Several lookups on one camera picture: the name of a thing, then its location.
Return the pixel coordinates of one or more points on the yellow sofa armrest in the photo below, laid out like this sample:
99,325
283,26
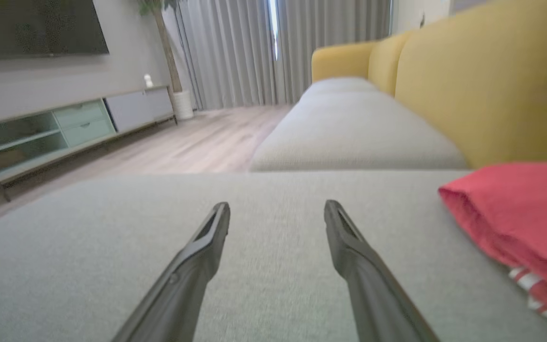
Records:
340,61

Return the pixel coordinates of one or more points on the small white figurine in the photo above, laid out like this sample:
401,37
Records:
148,80

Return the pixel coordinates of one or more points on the grey pleated curtain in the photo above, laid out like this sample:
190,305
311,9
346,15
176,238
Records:
226,52
330,23

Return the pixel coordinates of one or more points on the low white television cabinet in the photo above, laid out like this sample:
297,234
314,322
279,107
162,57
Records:
83,123

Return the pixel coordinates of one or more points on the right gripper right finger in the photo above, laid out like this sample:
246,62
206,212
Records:
378,299

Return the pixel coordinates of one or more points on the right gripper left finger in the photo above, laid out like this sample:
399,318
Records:
178,294

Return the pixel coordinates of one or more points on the large grey sofa cushion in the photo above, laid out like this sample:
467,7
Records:
273,285

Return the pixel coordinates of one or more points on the green potted tree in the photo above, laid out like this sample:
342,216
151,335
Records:
169,52

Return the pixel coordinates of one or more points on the white ribbed plant pot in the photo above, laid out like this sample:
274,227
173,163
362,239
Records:
183,104

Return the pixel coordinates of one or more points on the black flat screen television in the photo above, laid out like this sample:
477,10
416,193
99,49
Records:
31,23

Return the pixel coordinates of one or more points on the red garment with white panel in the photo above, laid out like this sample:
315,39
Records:
525,213

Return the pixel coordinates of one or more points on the dark wall socket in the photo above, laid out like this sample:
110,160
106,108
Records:
422,20

